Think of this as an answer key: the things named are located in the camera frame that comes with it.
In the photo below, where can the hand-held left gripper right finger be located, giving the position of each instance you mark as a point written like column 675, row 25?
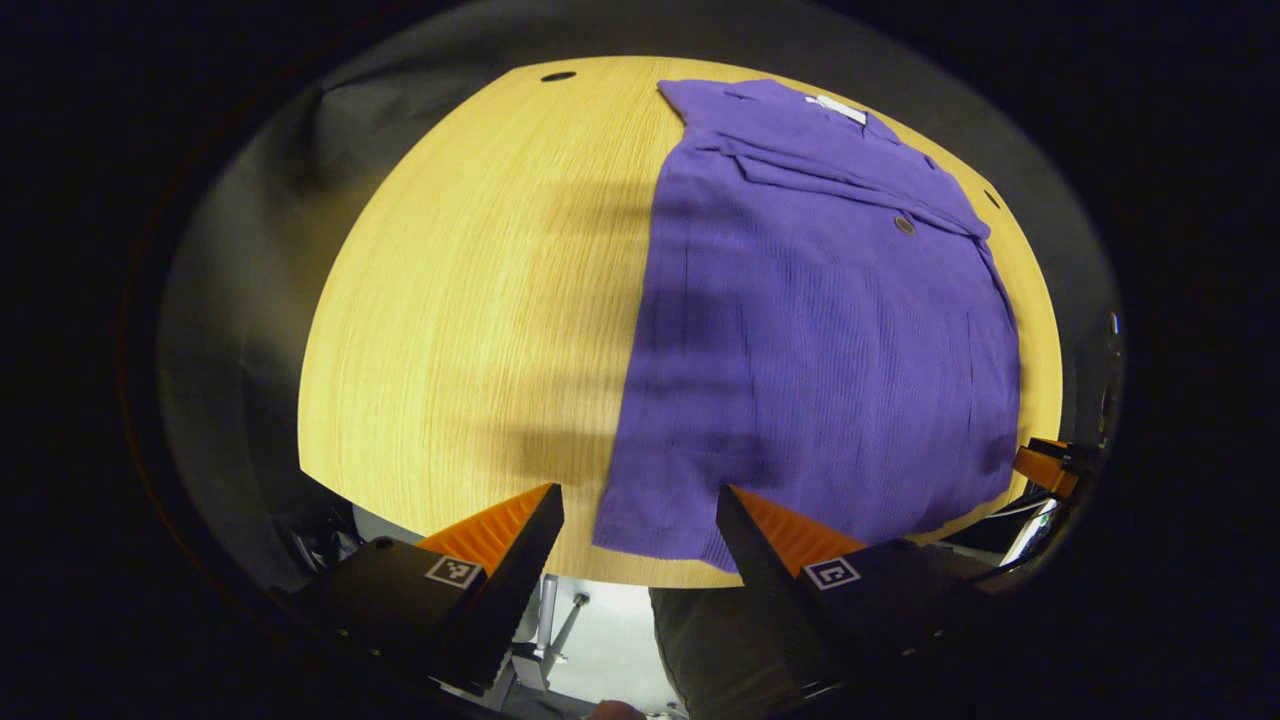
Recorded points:
column 765, row 590

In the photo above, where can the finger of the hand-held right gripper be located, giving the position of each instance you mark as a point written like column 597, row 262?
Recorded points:
column 1040, row 468

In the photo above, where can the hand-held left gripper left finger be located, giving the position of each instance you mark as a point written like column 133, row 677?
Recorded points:
column 520, row 590

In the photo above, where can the purple shirt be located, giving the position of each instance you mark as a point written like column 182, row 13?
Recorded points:
column 800, row 350

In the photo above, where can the metal table leg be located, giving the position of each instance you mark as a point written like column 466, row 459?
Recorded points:
column 547, row 615

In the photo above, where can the person's dark trouser leg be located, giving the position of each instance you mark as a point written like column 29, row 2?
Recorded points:
column 710, row 650

